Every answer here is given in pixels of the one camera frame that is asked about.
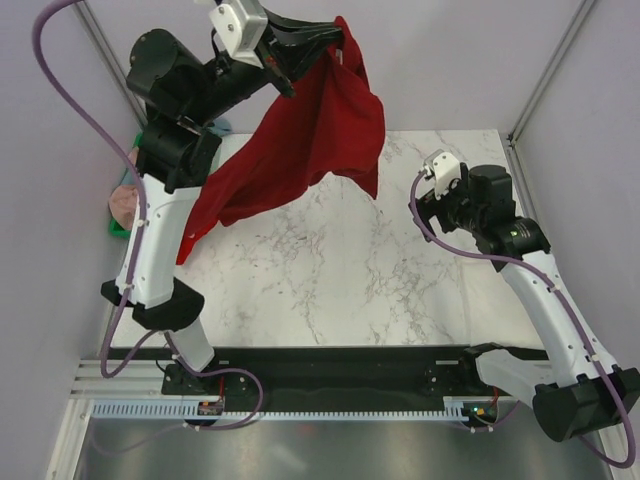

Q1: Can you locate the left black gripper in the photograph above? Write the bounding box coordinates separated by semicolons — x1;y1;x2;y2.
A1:
184;2;343;128

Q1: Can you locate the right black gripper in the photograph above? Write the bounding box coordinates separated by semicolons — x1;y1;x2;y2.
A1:
409;167;485;242

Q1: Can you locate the dark red t shirt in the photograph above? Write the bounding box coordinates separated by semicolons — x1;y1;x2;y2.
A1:
176;16;386;265

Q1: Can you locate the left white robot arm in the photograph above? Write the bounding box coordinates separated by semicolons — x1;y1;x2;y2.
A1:
101;4;343;393

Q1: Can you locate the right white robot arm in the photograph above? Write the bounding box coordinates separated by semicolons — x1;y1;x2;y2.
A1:
409;152;639;449

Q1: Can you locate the blue grey t shirt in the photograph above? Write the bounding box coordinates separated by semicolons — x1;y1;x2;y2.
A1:
206;118;233;138

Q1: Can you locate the folded white t shirt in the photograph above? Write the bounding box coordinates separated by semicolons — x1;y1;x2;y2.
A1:
456;258;544;350

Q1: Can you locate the pink t shirt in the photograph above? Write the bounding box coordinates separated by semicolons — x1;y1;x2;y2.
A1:
108;169;138;231

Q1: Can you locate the green plastic basket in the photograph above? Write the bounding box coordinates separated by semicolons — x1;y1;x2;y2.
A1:
108;131;146;242

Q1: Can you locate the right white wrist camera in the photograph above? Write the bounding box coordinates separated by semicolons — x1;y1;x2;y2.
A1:
423;149;462;200

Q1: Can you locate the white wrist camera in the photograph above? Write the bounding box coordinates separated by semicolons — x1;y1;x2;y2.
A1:
423;149;462;200
209;0;268;69

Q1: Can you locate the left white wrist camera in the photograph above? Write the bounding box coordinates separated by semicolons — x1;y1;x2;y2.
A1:
209;0;268;69

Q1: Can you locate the left aluminium corner post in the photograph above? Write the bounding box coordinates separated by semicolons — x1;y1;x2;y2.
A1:
72;1;147;127

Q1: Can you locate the aluminium corner post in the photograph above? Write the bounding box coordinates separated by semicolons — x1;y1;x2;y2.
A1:
502;0;599;149
72;1;147;127

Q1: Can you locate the white slotted cable duct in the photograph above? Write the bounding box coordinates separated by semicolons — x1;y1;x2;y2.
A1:
91;397;469;422

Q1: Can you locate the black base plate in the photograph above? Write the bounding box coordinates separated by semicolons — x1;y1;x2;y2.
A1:
104;344;585;414

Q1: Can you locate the right aluminium corner post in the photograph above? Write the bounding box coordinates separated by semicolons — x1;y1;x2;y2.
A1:
502;0;599;149

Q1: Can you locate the aluminium frame rail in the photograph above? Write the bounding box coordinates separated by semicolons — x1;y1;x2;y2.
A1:
69;357;617;401

